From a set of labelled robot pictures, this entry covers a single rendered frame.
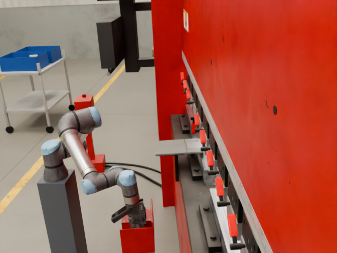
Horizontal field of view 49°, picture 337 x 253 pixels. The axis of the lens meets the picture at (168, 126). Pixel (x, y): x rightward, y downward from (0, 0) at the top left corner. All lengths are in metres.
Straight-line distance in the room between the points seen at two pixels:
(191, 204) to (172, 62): 1.32
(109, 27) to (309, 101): 2.50
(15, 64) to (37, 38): 4.91
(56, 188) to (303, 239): 1.92
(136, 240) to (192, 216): 0.31
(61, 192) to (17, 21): 8.11
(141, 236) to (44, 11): 8.44
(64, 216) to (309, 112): 2.09
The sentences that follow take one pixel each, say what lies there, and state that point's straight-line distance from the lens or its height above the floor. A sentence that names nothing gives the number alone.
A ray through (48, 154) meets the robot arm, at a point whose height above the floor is 0.96.
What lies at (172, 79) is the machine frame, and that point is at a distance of 2.90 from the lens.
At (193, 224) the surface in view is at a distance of 1.74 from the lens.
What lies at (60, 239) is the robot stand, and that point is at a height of 0.35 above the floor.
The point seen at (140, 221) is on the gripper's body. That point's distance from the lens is 1.85.
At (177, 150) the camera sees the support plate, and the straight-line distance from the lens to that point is 2.10.
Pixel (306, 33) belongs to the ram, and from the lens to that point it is 0.58.
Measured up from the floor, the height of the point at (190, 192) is 0.88.
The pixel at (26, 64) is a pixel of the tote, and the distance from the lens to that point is 5.15.
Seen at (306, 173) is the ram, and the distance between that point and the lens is 0.61.
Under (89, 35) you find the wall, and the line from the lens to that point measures 9.60.
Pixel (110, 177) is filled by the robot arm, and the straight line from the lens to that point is 1.79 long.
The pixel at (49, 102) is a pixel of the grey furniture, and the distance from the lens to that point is 5.43.
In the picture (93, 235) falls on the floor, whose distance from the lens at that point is 3.18.
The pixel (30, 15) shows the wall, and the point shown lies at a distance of 10.06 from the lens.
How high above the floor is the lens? 1.93
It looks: 23 degrees down
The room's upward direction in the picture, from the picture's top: 3 degrees counter-clockwise
